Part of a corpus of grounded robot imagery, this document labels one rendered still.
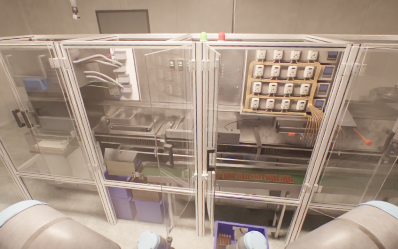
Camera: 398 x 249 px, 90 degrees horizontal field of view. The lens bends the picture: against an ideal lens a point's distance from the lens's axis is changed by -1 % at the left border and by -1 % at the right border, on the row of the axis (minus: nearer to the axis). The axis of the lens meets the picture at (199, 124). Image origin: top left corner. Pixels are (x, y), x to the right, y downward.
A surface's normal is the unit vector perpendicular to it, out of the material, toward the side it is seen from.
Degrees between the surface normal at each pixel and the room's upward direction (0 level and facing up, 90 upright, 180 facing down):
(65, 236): 30
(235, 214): 0
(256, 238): 19
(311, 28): 90
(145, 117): 90
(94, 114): 90
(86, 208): 0
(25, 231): 15
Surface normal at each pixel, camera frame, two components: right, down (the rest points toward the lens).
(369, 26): -0.14, 0.46
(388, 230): 0.10, -0.75
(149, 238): -0.15, -0.70
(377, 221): -0.04, -0.92
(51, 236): 0.21, -0.86
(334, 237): -0.50, -0.81
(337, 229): -0.39, -0.91
